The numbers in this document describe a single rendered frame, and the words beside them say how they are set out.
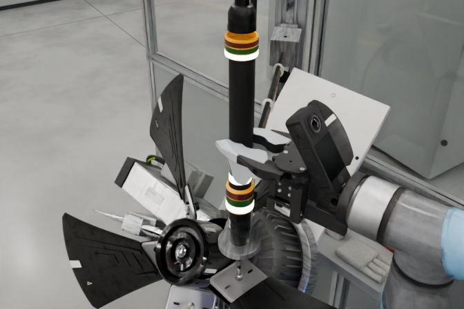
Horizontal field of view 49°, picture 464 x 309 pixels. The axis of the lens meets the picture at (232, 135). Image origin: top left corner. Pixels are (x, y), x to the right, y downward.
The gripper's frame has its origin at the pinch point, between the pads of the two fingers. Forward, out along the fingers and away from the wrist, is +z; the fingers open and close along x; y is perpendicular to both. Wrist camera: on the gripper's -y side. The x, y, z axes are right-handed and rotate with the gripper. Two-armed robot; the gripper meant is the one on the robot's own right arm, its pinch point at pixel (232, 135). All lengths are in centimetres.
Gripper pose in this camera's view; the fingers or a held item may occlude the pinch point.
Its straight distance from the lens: 74.2
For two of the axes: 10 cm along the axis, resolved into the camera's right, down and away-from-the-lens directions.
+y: -0.1, 8.4, 5.5
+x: 5.9, -4.3, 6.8
